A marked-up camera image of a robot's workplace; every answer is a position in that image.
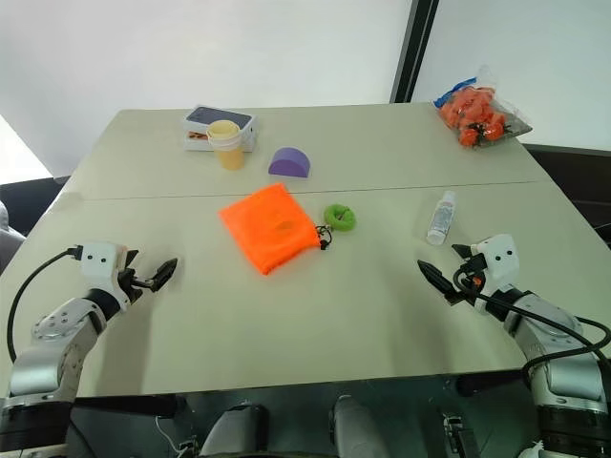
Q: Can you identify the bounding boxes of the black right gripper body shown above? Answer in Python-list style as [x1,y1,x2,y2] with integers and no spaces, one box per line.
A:
[448,254,489,303]

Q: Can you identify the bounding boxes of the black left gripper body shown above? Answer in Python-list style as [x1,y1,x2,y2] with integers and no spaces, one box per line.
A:
[116,267,159,302]

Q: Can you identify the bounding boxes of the clear bag of orange items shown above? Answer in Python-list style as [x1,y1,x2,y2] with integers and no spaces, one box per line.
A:
[432,65,534,151]

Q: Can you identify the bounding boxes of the small clear bottle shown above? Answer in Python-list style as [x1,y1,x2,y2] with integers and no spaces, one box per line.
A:
[425,190,458,247]

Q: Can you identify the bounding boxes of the black furniture panel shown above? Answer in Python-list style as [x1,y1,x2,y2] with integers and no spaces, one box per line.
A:
[0,175,73,239]
[521,141,611,252]

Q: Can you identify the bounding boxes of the grey rounded object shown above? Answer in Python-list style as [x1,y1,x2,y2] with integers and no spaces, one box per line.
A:
[0,199,26,277]

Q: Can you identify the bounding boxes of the white box with orange print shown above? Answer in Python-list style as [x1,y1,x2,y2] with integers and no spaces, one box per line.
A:
[182,127,215,153]

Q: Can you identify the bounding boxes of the yellow plastic cup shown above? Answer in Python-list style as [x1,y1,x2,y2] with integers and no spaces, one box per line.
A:
[205,119,246,171]

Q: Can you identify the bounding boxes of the purple half-cylinder block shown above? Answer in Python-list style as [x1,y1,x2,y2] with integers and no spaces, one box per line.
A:
[267,146,313,181]

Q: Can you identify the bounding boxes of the white phone box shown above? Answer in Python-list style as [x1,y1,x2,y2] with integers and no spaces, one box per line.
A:
[182,106,261,153]

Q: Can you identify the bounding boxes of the dark rounded shape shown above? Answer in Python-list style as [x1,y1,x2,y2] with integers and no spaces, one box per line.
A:
[199,405,263,458]
[328,394,384,458]

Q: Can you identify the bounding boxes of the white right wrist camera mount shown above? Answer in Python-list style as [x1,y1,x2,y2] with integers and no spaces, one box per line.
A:
[470,233,520,295]

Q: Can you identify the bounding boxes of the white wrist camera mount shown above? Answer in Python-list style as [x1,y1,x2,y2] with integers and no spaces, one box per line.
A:
[470,233,520,295]
[75,241,140,306]

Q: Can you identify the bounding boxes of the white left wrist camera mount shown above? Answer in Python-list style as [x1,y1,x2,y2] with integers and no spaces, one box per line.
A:
[75,241,140,306]

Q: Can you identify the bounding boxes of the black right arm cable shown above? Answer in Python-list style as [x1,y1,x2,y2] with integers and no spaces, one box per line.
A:
[453,265,611,385]

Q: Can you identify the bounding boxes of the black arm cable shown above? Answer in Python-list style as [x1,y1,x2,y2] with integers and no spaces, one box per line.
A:
[6,246,85,364]
[453,265,611,385]

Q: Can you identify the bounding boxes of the orange mesh pouch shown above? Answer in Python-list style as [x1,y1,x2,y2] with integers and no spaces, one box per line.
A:
[218,183,335,277]

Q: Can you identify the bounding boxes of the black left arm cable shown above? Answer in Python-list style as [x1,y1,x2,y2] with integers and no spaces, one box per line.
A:
[6,246,85,364]

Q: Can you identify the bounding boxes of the green ring toy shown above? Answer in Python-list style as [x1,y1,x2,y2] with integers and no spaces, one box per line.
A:
[324,203,358,234]

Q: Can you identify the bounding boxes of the thin white cable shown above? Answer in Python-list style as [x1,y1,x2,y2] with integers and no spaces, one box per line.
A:
[154,413,193,457]

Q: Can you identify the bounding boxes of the dark window frame post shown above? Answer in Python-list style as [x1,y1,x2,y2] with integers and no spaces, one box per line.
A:
[390,0,441,104]

